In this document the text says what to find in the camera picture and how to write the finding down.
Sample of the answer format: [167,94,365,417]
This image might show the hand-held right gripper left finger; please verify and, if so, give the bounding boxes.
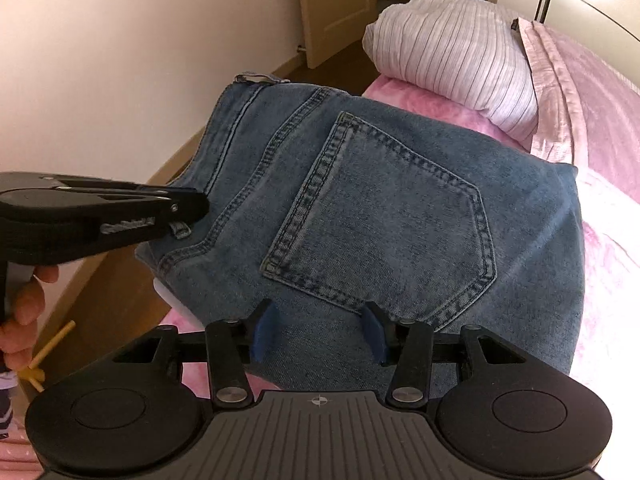
[112,299,279,409]

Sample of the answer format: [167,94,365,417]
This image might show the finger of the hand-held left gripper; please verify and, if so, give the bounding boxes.
[47,175,210,227]

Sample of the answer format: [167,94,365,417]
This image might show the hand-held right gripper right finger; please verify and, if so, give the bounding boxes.
[363,301,531,407]

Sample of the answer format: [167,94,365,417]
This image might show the blue denim jeans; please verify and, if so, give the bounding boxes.
[134,74,587,396]

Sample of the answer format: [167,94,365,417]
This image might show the person's left hand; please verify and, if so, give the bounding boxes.
[0,265,60,374]

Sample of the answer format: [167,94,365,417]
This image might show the yellow stick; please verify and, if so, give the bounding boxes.
[19,320,77,393]

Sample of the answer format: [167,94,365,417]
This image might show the pink fluffy blanket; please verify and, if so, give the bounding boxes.
[0,76,640,480]

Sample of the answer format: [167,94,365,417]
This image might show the beige door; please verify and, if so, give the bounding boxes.
[295,0,378,70]

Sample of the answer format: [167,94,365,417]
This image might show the striped white pillow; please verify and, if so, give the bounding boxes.
[362,0,541,141]

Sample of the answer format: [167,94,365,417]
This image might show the pale pink duvet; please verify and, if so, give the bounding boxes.
[512,17,640,201]

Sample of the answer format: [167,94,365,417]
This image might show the wooden bed frame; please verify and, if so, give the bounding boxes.
[37,127,211,361]

